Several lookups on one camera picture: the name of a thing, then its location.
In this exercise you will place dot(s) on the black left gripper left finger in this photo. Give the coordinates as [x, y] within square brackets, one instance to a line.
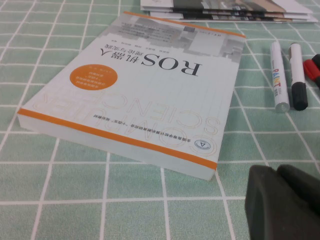
[270, 212]

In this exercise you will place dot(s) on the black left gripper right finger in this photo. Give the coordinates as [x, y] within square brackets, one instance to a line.
[302, 185]

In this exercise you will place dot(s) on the white paint pen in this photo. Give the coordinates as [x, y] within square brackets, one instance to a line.
[277, 80]

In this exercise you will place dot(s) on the slim white marker black cap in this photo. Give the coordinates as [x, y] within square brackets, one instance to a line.
[297, 70]

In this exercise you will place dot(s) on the black marker red cap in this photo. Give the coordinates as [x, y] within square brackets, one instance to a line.
[311, 67]

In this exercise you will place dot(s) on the white photo brochure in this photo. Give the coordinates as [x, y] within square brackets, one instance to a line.
[250, 20]
[162, 3]
[301, 15]

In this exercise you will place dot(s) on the white orange ROS book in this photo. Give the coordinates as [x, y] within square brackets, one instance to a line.
[137, 100]

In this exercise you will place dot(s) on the green checked tablecloth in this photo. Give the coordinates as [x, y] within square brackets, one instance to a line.
[75, 200]

